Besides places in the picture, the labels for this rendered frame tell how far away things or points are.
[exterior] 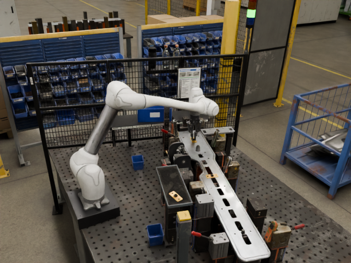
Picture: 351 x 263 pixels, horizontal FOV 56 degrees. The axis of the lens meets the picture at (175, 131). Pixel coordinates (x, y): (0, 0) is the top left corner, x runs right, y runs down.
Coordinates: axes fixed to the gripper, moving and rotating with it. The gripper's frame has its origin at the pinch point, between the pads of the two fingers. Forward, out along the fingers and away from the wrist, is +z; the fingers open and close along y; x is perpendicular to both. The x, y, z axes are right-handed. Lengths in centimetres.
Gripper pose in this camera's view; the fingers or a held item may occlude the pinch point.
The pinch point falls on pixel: (193, 136)
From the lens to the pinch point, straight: 265.1
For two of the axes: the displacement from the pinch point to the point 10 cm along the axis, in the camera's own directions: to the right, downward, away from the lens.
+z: -0.2, 8.7, 5.0
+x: -2.3, -4.9, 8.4
